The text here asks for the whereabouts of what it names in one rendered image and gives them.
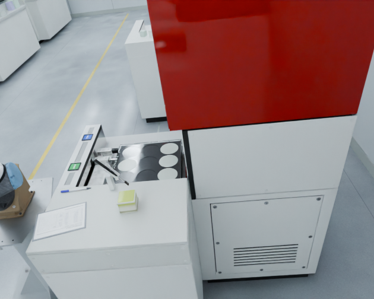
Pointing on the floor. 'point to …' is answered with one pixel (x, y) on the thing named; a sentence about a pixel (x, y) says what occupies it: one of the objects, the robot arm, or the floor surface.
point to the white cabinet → (133, 280)
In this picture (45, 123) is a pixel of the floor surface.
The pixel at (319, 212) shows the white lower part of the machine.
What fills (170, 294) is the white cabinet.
